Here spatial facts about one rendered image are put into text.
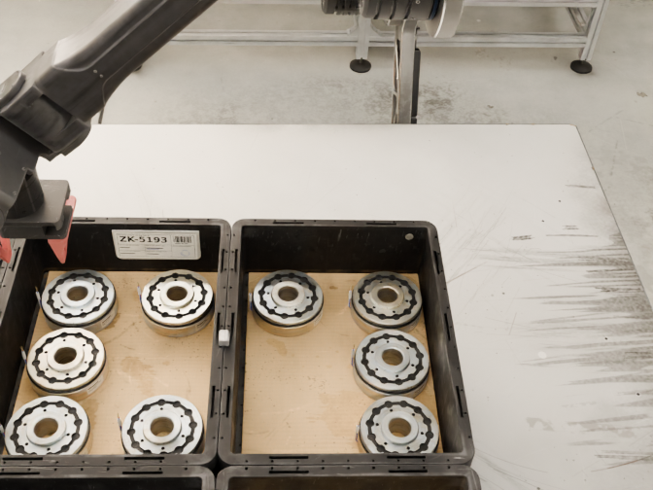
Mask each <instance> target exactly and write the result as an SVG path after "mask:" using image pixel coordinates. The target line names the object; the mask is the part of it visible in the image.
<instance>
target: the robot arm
mask: <svg viewBox="0 0 653 490"><path fill-rule="evenodd" d="M217 1H219V0H117V1H116V2H114V3H113V4H112V5H111V6H110V7H109V8H108V9H107V10H106V11H105V12H103V13H102V14H101V15H100V16H99V17H97V18H96V19H95V20H94V21H92V22H91V23H90V24H88V25H87V26H85V27H84V28H82V29H81V30H79V31H78V32H76V33H74V34H72V35H71V36H69V37H67V38H63V39H60V40H59V41H57V42H56V43H55V44H54V45H53V46H52V47H51V48H50V49H48V50H47V51H46V52H40V53H39V54H38V55H37V56H36V57H35V58H34V59H33V60H32V61H31V62H29V63H28V64H27V65H26V66H25V67H24V68H23V69H22V70H21V71H20V70H17V71H15V72H14V73H13V74H12V75H11V76H9V77H8V78H7V79H6V80H5V81H4V82H3V83H1V84H0V241H1V244H2V247H3V248H2V247H1V246H0V259H1V260H3V261H4V262H6V263H9V262H10V260H11V257H12V249H11V242H10V238H12V239H48V242H49V244H50V245H51V247H52V249H53V251H54V253H55V254H56V256H57V258H58V259H59V260H60V262H61V263H65V259H66V255H67V239H68V235H69V231H70V227H71V223H72V219H73V215H74V210H75V206H76V202H77V199H76V197H75V196H73V195H70V193H71V189H70V185H69V182H68V181H67V180H46V179H39V176H38V173H37V169H36V166H37V162H38V159H39V157H40V158H45V159H46V160H47V161H49V162H51V161H52V160H53V159H55V158H56V157H58V156H59V155H60V154H62V155H63V156H65V157H66V156H68V155H69V154H70V153H72V152H73V151H74V150H76V149H77V148H78V147H80V146H81V145H82V144H83V143H84V142H85V140H86V139H87V137H88V135H89V133H90V131H91V119H92V118H93V117H94V116H95V115H96V114H97V113H99V112H100V111H101V110H102V109H103V108H104V107H105V106H106V104H107V102H108V100H109V99H110V97H111V96H112V94H113V93H114V92H115V91H116V89H117V88H118V87H119V86H120V84H121V83H122V82H123V81H124V80H125V79H126V78H127V77H128V76H129V75H130V74H131V73H133V72H134V71H135V70H136V69H137V68H138V67H140V66H141V65H142V64H143V63H144V62H146V61H147V60H148V59H149V58H150V57H152V56H153V55H154V54H155V53H157V52H158V51H159V50H160V49H161V48H162V47H164V46H165V45H166V44H167V43H168V42H170V41H171V40H172V39H173V38H174V37H176V36H177V35H178V34H179V33H180V32H182V31H183V30H184V29H185V28H186V27H187V26H189V25H190V24H191V23H192V22H193V21H195V20H196V19H197V18H198V17H200V16H201V15H202V14H203V13H204V12H206V11H207V10H208V9H209V8H210V7H211V6H213V5H214V4H215V3H216V2H217Z"/></svg>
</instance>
